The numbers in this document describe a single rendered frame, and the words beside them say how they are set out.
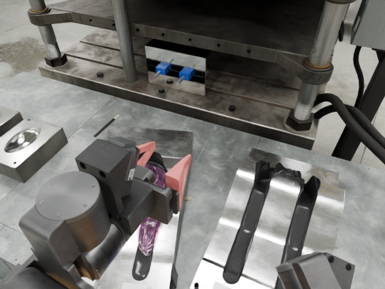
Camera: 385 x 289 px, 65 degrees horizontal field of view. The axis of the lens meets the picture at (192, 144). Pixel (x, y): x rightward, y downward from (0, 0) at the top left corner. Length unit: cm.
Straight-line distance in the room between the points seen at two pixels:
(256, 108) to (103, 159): 100
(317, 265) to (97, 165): 28
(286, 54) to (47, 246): 97
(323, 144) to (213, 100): 130
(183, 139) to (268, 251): 40
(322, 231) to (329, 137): 175
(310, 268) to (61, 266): 27
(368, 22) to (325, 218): 64
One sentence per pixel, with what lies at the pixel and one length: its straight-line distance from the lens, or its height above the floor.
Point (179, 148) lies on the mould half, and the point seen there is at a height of 91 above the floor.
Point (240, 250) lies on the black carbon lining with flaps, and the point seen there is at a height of 88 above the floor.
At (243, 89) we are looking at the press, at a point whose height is 79.
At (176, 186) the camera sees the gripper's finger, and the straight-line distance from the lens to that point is 39.
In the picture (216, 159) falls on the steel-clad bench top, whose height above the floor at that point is 80.
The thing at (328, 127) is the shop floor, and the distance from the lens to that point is 257.
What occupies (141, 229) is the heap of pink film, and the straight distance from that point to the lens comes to 74.
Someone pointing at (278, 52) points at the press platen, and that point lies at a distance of 112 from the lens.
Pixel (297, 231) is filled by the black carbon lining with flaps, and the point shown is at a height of 89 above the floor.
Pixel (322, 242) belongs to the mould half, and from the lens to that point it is 77.
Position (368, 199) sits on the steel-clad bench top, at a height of 80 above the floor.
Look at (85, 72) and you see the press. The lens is 155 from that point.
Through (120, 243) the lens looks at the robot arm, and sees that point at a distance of 37.
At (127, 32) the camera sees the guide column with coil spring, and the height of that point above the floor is 101.
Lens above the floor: 152
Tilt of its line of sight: 44 degrees down
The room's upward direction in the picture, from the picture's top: straight up
